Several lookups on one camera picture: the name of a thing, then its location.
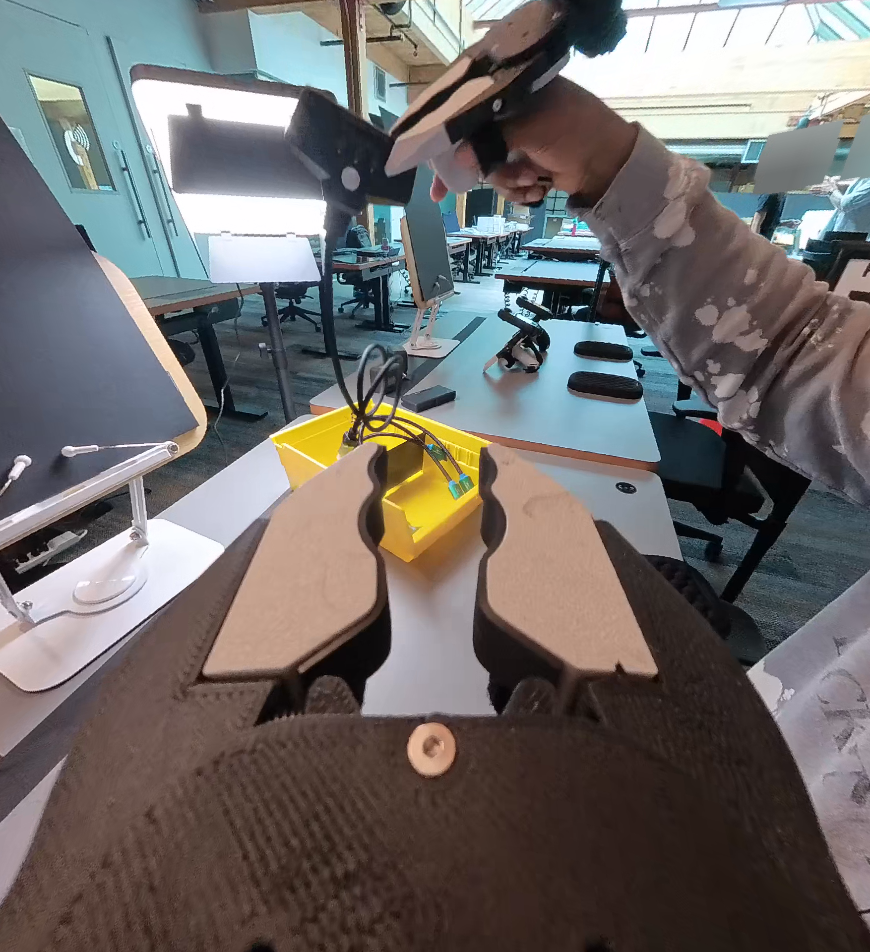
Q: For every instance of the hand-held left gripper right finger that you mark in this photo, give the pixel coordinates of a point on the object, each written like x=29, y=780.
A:
x=561, y=587

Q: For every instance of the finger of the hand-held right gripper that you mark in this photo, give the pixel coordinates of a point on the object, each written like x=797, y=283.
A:
x=442, y=119

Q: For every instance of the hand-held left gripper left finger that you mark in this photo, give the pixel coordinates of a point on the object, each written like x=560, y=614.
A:
x=301, y=580

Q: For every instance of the yellow plastic bin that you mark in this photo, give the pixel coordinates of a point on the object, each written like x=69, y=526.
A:
x=405, y=535

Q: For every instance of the dark grey usb hub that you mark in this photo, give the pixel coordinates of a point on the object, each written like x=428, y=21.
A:
x=331, y=141

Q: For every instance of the person's right forearm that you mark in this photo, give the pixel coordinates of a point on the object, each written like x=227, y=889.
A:
x=740, y=312

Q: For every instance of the person's right hand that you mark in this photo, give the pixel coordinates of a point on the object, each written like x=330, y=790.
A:
x=576, y=141

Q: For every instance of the black wrist rest pad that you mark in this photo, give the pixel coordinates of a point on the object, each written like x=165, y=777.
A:
x=602, y=351
x=684, y=587
x=604, y=387

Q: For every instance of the small black tilted board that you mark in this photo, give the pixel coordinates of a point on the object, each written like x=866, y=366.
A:
x=427, y=245

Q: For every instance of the white board stand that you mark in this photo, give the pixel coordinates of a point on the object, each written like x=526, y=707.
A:
x=160, y=565

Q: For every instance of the black bin divider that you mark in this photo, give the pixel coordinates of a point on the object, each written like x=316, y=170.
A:
x=405, y=468

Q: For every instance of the wood edged grey table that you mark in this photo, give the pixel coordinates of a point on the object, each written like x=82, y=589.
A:
x=517, y=409

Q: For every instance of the black office chair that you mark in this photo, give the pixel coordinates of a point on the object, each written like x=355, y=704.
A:
x=293, y=294
x=703, y=461

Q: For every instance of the small black box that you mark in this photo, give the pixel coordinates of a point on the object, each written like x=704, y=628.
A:
x=427, y=398

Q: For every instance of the spare hand-held gripper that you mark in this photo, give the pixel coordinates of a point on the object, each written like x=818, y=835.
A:
x=517, y=335

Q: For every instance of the studio light panel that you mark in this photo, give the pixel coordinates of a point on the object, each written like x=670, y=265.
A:
x=152, y=149

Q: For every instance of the wood top office desk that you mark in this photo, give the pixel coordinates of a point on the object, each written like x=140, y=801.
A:
x=182, y=288

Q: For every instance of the person's grey patterned clothing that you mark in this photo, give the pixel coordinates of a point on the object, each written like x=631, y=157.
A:
x=851, y=744

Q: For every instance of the grey door with window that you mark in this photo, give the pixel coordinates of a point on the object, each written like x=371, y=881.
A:
x=107, y=216

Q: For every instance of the large black wood-rimmed board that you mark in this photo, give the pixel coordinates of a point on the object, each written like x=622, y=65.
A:
x=48, y=297

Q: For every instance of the wooden post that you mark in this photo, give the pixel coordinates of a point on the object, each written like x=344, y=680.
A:
x=353, y=59

